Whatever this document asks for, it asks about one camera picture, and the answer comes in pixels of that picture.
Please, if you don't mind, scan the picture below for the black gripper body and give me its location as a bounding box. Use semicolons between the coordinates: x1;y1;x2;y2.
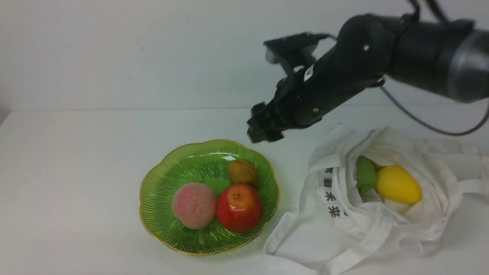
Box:
274;46;382;128

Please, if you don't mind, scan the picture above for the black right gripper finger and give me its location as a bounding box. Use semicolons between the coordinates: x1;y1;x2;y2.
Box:
247;115;296;143

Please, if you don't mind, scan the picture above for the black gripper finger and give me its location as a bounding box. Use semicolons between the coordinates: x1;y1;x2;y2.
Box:
250;102;276;123

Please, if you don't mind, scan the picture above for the brown kiwi fruit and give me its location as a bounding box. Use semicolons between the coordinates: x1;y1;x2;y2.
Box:
228;159;259;187

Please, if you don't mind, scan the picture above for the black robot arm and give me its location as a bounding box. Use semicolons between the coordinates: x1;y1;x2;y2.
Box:
247;14;488;143

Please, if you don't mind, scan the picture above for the green glass fruit plate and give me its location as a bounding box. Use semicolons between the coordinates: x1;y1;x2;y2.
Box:
139;139;280;256

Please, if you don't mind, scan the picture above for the green fruit in bag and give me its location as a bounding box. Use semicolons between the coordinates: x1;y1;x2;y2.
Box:
356;156;377;196

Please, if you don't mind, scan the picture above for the small orange fruit in bag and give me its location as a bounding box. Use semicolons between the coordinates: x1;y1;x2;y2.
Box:
371;162;383;171

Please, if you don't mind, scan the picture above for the white cloth tote bag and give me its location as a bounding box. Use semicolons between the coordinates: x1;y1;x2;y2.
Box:
264;124;488;275

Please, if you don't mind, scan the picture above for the red apple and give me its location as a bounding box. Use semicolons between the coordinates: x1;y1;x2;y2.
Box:
215;183;264;234

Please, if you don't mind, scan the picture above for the pink peach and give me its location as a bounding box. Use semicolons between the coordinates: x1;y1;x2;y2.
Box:
172;182;216;230

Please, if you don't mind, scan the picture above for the yellow mango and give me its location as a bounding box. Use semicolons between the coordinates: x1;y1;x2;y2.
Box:
375;165;422;205

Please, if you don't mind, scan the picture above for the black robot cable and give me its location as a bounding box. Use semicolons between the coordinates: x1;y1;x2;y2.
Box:
380;85;489;137

